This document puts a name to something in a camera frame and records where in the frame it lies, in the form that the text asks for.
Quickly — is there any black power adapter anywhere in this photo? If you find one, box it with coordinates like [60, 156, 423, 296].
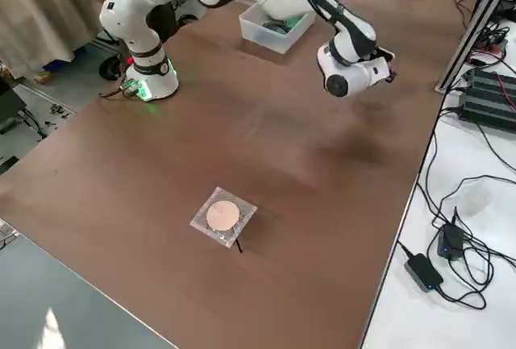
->
[403, 252, 444, 294]
[437, 222, 468, 262]

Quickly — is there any black power supply unit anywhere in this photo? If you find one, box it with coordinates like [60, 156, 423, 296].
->
[459, 67, 516, 137]

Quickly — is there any black caster wheel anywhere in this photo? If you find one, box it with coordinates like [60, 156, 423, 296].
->
[99, 52, 122, 82]

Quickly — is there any grey and green cloth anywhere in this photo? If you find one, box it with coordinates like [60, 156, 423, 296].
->
[261, 19, 292, 36]

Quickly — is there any tripod stand with wire gauze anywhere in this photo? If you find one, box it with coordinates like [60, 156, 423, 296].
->
[189, 186, 259, 254]

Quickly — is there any white plastic box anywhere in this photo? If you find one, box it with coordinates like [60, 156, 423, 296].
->
[239, 2, 317, 54]

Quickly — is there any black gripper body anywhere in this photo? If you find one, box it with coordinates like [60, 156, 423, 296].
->
[374, 47, 398, 84]

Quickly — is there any beige curtain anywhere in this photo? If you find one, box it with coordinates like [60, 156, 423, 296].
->
[0, 0, 104, 78]

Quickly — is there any aluminium frame post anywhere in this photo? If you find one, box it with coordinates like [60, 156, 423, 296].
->
[434, 0, 516, 94]

